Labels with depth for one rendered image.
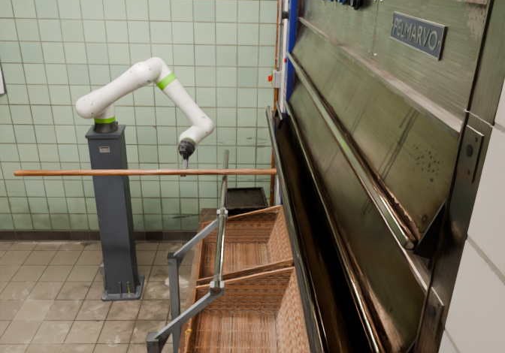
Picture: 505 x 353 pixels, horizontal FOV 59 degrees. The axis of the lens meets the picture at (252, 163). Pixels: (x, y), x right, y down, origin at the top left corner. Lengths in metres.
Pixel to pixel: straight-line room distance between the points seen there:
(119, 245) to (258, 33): 1.74
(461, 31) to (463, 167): 0.20
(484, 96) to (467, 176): 0.10
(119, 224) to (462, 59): 2.62
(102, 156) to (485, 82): 2.48
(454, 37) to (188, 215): 3.23
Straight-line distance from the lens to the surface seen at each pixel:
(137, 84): 2.47
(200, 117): 2.57
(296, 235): 1.24
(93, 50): 3.46
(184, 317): 1.58
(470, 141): 0.64
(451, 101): 0.73
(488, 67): 0.62
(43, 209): 4.05
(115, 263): 3.23
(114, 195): 2.96
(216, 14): 3.28
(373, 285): 1.00
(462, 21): 0.72
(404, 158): 0.85
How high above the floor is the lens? 2.09
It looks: 23 degrees down
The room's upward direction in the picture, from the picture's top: 1 degrees clockwise
